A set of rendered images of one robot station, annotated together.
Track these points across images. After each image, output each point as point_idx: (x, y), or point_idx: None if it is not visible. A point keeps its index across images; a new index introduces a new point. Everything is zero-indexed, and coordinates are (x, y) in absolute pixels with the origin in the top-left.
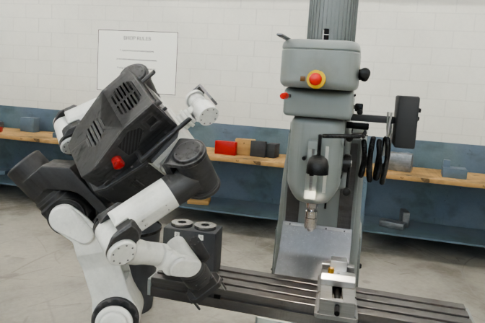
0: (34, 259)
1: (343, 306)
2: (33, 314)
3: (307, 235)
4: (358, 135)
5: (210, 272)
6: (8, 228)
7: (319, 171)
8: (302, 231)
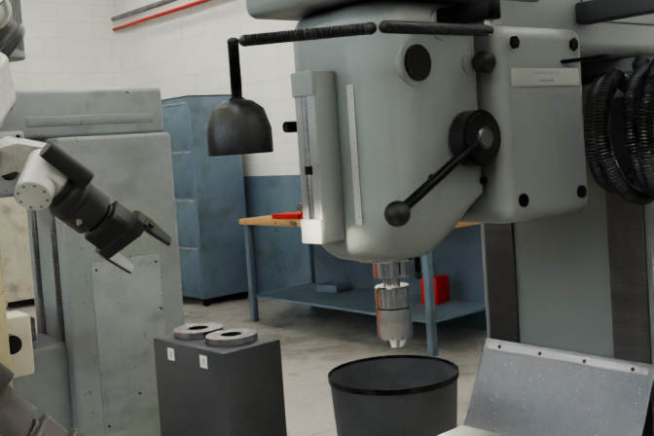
0: (304, 435)
1: None
2: None
3: (536, 379)
4: (360, 25)
5: (27, 425)
6: (301, 381)
7: (218, 142)
8: (526, 366)
